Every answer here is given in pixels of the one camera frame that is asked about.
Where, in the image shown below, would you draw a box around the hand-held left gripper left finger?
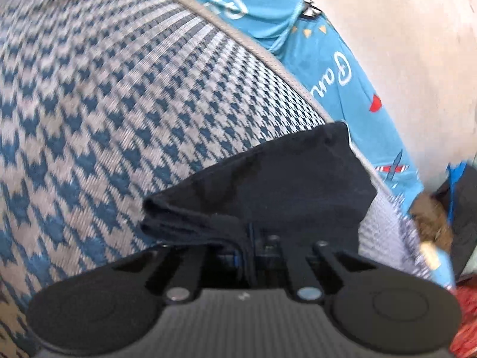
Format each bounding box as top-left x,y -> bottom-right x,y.
112,245 -> 209,303

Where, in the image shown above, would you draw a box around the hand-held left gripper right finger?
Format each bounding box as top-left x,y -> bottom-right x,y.
257,236 -> 375,303

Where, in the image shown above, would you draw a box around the black t-shirt with red print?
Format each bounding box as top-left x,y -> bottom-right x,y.
140,121 -> 377,265

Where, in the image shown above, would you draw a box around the grey patterned cloth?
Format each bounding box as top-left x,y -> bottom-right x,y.
358,190 -> 444,284

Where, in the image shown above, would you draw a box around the brown crumpled cloth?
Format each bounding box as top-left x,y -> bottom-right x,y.
408,192 -> 453,254

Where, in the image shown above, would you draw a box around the houndstooth bed mattress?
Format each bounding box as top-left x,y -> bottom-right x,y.
0,0 -> 453,347

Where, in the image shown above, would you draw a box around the black bag with blue trim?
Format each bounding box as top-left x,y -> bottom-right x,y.
434,162 -> 477,280

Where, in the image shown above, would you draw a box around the red patterned cloth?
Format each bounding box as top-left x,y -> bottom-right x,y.
451,285 -> 477,358

